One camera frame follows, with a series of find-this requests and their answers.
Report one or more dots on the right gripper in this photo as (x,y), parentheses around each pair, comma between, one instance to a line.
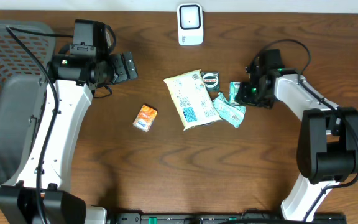
(242,95)

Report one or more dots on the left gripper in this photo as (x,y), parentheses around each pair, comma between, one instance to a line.
(117,70)

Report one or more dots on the small green tissue pack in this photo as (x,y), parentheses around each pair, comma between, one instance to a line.
(233,91)

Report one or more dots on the dark green snack packet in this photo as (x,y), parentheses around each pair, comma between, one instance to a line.
(211,80)

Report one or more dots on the orange tissue pack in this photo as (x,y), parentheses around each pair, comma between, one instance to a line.
(145,118)

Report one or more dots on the yellow snack bag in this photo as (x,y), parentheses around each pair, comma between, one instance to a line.
(191,99)

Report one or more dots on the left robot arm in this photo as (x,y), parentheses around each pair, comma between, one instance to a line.
(41,193)

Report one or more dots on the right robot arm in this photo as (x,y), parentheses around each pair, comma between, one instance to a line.
(327,151)

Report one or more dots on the white barcode scanner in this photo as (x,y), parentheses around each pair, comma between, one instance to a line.
(190,24)

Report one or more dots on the grey plastic basket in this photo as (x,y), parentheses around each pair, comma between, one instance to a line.
(22,93)

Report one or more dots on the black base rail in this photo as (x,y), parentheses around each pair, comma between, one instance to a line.
(247,217)

